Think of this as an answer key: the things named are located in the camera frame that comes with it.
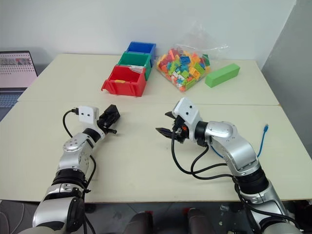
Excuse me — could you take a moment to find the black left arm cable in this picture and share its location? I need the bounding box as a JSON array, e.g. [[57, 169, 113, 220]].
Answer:
[[62, 108, 97, 234]]

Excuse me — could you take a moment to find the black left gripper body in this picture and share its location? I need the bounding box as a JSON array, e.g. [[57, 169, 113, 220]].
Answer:
[[97, 112, 112, 134]]

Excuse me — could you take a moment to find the clear plastic wrapper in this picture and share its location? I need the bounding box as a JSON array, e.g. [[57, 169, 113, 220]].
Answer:
[[129, 64, 146, 74]]

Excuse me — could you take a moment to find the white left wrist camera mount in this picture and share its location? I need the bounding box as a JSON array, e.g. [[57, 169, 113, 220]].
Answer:
[[77, 105, 106, 141]]

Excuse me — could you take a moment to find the open laptop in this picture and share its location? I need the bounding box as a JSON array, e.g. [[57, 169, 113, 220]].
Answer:
[[0, 50, 39, 109]]

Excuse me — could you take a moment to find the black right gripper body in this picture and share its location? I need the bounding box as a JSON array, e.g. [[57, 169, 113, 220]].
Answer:
[[171, 116, 190, 144]]

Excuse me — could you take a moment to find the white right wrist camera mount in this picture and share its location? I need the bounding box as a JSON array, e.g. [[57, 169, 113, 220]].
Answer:
[[171, 97, 203, 142]]

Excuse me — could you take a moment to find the green plastic bin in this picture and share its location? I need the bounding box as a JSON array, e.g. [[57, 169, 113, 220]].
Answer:
[[117, 51, 153, 81]]

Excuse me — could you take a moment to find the blue Ethernet cable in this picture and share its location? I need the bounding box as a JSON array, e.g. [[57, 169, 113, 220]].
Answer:
[[210, 123, 270, 159]]

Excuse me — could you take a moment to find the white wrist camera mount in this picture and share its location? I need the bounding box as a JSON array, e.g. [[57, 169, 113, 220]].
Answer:
[[171, 97, 203, 142], [77, 105, 106, 141]]

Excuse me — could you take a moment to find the clear bag of toy bricks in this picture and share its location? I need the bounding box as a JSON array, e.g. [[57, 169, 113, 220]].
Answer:
[[155, 23, 231, 93]]

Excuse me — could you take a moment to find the green rectangular block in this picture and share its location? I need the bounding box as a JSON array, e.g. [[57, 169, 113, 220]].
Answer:
[[204, 63, 241, 89]]

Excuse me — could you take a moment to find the blue plastic bin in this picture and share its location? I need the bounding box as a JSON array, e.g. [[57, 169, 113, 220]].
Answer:
[[126, 41, 157, 67]]

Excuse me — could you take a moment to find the red plastic bin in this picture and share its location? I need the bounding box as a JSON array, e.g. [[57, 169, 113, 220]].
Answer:
[[101, 64, 147, 98]]

